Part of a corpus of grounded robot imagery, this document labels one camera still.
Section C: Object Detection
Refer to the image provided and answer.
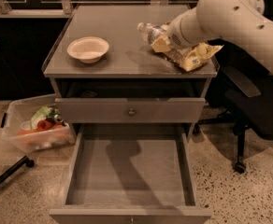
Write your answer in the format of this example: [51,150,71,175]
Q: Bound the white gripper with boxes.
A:
[151,8,205,52]

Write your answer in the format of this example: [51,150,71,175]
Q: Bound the clear plastic water bottle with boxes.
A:
[137,22,163,45]

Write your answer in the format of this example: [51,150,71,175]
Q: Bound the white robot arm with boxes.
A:
[153,0,273,75]

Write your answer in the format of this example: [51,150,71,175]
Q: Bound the closed grey drawer with knob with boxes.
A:
[55,98,205,123]

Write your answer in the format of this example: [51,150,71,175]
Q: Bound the grey drawer cabinet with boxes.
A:
[41,4,220,224]

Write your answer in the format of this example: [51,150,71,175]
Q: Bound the open grey drawer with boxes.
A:
[50,124,212,224]

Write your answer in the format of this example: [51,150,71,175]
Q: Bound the yellow chip bag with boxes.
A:
[173,43,223,72]

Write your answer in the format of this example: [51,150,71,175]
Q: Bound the white paper bowl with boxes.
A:
[67,36,109,63]

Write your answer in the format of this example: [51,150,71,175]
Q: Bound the black office chair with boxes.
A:
[194,0,273,175]

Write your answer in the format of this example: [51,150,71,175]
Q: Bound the green packet in bin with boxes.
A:
[30,106,61,129]

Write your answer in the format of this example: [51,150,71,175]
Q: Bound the orange items in bin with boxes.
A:
[18,119,65,135]

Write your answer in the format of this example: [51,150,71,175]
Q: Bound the clear plastic storage bin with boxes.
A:
[2,94,75,153]

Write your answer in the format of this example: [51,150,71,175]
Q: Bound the black chair leg with caster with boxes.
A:
[0,156,35,185]

